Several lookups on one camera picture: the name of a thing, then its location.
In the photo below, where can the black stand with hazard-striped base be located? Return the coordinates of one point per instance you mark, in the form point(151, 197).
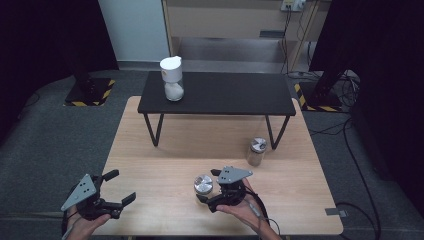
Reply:
point(320, 96)
point(88, 91)

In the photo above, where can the white power socket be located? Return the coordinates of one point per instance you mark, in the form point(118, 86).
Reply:
point(292, 5)

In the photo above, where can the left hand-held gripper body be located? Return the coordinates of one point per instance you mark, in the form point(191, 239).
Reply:
point(81, 193)

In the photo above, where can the person's left hand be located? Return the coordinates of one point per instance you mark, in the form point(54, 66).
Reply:
point(85, 229)

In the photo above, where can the metal-lidded jar yellow contents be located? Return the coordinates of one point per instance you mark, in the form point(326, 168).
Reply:
point(203, 184)

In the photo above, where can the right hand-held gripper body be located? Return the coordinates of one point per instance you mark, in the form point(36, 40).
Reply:
point(233, 175)

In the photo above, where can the metal-lidded jar brown contents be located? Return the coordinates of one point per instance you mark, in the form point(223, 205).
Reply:
point(257, 146)

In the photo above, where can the white panel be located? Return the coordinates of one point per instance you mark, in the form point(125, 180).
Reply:
point(136, 30)

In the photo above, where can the grey tape piece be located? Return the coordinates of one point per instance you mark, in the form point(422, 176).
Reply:
point(335, 212)

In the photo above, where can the wooden cabinet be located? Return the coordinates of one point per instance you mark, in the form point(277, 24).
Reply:
point(216, 20)

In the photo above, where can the person's right hand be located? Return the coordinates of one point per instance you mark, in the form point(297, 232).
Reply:
point(245, 213)

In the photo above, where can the black curtain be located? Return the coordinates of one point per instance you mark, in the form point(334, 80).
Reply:
point(40, 40)
point(390, 50)

